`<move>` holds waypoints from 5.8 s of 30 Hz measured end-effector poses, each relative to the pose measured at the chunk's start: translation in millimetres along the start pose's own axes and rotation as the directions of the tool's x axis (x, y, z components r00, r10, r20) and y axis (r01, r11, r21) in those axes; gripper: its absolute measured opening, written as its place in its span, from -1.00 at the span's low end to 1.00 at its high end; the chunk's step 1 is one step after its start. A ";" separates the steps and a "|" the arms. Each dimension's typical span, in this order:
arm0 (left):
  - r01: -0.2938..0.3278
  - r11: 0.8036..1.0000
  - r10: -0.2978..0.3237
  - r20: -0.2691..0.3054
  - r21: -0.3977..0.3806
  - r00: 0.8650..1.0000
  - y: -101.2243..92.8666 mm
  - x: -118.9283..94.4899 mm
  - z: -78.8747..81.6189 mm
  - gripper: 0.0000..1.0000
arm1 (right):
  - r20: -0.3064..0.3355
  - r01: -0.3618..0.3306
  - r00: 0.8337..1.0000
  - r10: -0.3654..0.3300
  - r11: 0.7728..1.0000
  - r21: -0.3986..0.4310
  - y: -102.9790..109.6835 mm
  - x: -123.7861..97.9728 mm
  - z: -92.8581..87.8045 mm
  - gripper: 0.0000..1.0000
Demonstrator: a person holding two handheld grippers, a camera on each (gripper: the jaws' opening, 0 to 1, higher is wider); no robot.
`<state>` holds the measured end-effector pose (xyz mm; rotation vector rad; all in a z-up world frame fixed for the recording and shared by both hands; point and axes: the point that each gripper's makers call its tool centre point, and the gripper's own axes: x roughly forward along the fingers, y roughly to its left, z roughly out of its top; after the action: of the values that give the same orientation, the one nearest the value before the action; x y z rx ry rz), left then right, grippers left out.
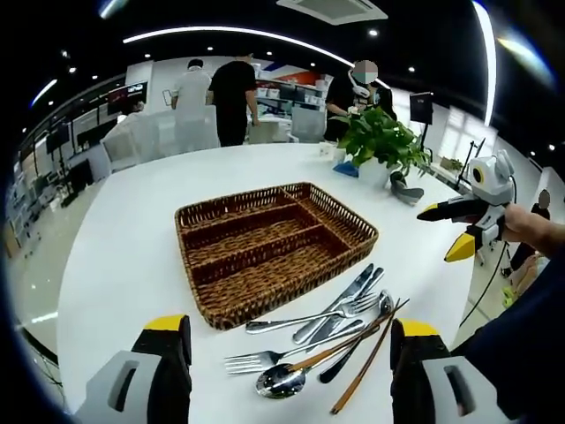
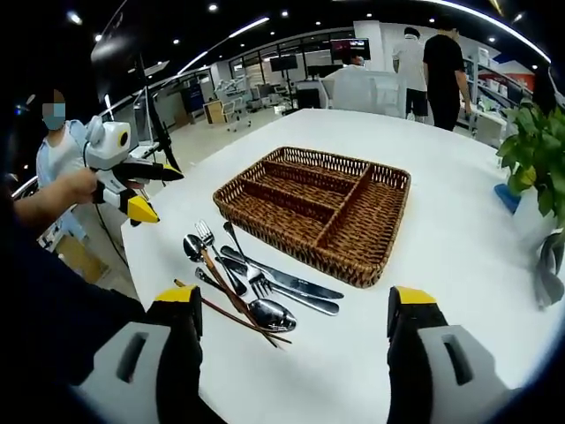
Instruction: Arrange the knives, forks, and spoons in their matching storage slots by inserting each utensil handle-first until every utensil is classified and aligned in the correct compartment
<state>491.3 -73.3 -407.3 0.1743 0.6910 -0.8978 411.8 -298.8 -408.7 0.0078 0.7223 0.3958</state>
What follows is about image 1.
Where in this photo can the black tripod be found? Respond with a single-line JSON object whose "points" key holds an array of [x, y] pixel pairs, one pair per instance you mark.
{"points": [[470, 163]]}

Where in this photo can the person's right hand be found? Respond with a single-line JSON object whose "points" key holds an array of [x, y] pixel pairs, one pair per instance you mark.
{"points": [[525, 225]]}

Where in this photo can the ceiling air vent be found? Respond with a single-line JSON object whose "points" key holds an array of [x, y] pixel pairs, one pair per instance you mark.
{"points": [[331, 9]]}

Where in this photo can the silver knife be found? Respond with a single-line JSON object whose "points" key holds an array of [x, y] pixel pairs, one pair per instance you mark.
{"points": [[371, 282], [348, 291]]}

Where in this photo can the blue cloth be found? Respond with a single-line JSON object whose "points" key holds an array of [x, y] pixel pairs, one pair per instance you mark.
{"points": [[346, 169]]}

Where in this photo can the green potted plant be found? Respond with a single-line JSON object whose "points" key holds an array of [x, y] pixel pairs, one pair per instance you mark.
{"points": [[379, 132]]}

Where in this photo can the black screen on stand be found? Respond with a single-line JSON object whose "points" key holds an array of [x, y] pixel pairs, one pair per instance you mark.
{"points": [[421, 108]]}

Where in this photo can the silver fork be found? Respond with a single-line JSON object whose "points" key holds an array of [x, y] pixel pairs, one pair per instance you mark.
{"points": [[300, 321], [247, 362]]}

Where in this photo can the brown wicker storage basket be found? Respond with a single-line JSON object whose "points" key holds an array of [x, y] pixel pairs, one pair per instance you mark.
{"points": [[265, 265]]}

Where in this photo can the curved ceiling light strip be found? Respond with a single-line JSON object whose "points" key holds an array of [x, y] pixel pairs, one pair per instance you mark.
{"points": [[229, 33]]}

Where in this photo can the white plant pot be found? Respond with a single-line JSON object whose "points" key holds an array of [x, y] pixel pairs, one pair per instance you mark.
{"points": [[374, 173]]}

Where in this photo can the brown wooden chopstick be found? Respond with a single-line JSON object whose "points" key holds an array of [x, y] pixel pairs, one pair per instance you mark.
{"points": [[353, 335], [366, 366]]}

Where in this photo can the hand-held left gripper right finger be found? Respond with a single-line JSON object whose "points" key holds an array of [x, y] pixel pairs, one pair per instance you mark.
{"points": [[441, 388]]}

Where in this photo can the white mesh chair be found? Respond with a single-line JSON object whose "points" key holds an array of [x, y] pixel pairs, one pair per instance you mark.
{"points": [[308, 126], [130, 146]]}

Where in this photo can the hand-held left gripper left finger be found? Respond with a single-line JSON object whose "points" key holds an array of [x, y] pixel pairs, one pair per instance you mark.
{"points": [[132, 388]]}

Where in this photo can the small white box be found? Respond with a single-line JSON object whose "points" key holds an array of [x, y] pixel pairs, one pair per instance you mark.
{"points": [[326, 150]]}

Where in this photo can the grey curved object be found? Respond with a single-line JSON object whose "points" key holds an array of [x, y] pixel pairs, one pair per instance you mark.
{"points": [[406, 192]]}

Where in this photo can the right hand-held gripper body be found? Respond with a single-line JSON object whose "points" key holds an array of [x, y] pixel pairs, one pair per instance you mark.
{"points": [[490, 185]]}

